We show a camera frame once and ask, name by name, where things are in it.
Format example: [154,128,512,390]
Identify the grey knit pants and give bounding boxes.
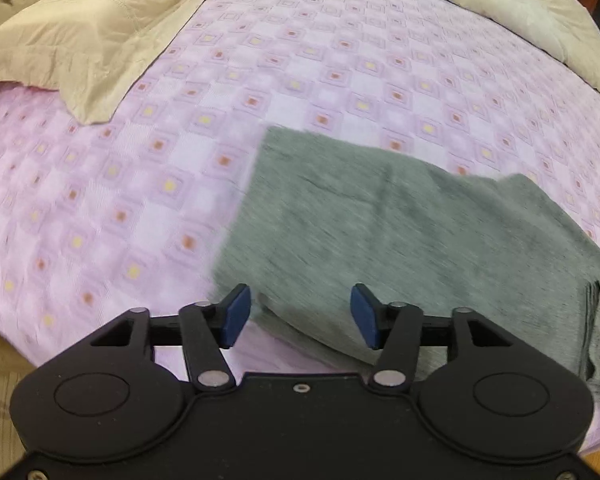
[213,128,600,393]

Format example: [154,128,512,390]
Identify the purple patterned bed sheet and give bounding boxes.
[0,0,600,461]

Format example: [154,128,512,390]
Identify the beige satin pillow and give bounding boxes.
[0,0,204,125]

